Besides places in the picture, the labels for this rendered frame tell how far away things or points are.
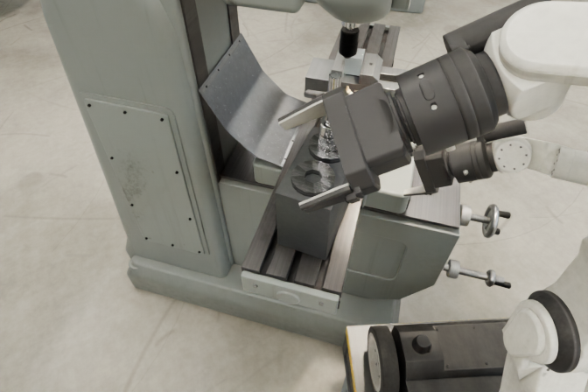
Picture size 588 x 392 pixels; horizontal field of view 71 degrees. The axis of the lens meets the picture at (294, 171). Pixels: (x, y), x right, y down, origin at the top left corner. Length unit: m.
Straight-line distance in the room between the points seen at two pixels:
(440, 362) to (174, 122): 0.99
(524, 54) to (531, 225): 2.14
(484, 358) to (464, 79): 1.05
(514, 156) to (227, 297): 1.28
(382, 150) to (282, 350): 1.54
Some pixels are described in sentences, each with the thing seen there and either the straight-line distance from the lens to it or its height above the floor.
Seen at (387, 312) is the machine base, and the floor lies 0.20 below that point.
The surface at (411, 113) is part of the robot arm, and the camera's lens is 0.40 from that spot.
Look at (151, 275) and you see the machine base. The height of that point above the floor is 0.16.
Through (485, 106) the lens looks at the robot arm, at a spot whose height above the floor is 1.55.
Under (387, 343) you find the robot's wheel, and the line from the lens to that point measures 1.28.
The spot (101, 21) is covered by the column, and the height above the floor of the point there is 1.30.
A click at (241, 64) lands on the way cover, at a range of 1.34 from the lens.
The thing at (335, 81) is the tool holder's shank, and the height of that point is 1.33.
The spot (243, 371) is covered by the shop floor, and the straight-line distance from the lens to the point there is 1.87.
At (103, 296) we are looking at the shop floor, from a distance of 2.16.
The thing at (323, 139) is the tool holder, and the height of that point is 1.19.
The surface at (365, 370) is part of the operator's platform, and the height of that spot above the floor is 0.40.
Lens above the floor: 1.78
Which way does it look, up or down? 47 degrees down
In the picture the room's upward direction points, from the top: straight up
